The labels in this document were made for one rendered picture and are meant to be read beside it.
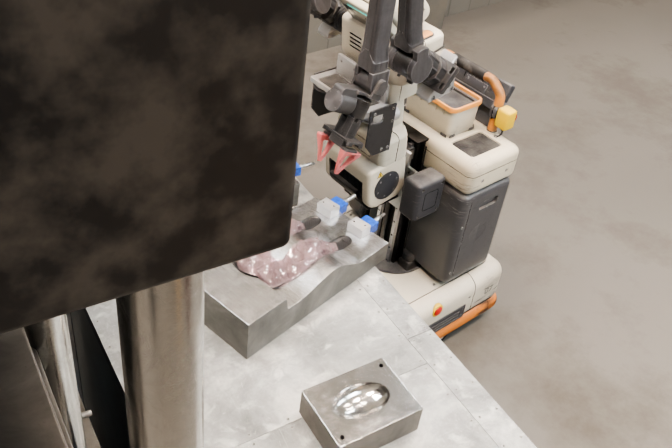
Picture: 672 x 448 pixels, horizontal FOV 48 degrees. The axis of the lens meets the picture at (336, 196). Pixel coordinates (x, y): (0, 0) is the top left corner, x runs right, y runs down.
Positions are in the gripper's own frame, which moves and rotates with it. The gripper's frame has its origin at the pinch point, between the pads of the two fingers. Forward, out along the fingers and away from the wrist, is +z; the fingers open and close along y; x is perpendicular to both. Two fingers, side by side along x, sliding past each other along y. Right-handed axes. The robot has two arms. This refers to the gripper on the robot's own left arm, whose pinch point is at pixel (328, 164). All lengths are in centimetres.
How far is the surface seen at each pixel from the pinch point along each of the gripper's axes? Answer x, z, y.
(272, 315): -28.8, 26.0, 27.0
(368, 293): 1.7, 20.9, 28.0
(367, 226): 6.9, 9.2, 15.1
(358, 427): -31, 29, 59
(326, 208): 3.2, 11.2, 3.4
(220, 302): -37, 28, 19
